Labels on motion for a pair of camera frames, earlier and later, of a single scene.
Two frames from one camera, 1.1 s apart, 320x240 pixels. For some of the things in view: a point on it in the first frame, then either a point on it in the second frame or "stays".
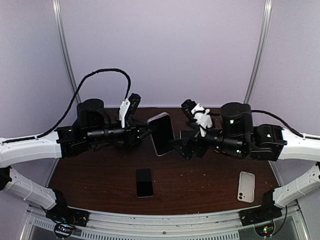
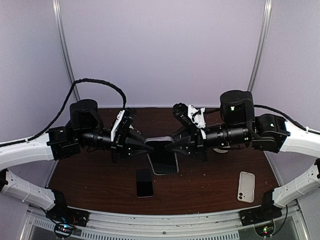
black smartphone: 163,134 to 163,160
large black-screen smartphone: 163,133 to 163,161
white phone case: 246,185 stays
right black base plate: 259,214 stays
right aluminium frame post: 263,34 stays
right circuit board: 265,230 stays
